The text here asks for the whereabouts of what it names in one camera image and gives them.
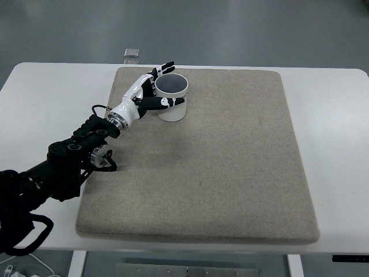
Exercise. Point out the black table control panel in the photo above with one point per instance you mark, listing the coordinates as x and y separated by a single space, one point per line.
350 258

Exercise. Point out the white table leg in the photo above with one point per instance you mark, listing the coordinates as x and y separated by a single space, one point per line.
295 265
77 263

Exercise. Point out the white table leg right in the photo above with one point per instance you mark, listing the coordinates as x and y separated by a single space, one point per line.
295 265

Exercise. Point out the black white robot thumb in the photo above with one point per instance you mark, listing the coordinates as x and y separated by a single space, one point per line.
159 103

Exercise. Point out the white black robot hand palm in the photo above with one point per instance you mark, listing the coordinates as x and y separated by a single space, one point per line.
126 112

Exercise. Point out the white ribbed cup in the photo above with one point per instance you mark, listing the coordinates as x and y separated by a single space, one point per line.
172 88

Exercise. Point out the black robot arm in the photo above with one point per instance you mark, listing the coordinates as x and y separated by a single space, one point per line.
70 162

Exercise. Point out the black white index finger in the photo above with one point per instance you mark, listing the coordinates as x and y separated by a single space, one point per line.
161 70

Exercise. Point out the grey metal base plate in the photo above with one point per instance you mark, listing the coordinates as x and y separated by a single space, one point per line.
129 269

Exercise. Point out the white table leg left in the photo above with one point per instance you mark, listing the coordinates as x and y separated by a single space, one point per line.
77 263

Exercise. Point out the beige felt mat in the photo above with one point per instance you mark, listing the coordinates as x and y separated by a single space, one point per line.
230 171

